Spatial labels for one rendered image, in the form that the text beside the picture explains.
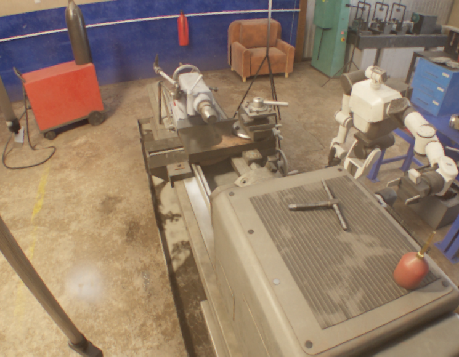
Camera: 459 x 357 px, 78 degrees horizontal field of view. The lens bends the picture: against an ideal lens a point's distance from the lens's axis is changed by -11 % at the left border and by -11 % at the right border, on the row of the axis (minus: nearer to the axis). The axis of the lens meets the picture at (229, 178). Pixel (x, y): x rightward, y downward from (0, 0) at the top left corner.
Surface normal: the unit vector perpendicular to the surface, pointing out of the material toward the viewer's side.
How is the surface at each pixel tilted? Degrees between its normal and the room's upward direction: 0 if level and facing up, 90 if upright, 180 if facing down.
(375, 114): 91
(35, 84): 90
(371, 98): 53
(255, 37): 99
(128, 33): 90
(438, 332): 0
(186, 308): 0
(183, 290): 0
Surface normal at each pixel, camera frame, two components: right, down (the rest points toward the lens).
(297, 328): 0.00, -0.78
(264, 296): -0.67, -0.42
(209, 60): 0.31, 0.59
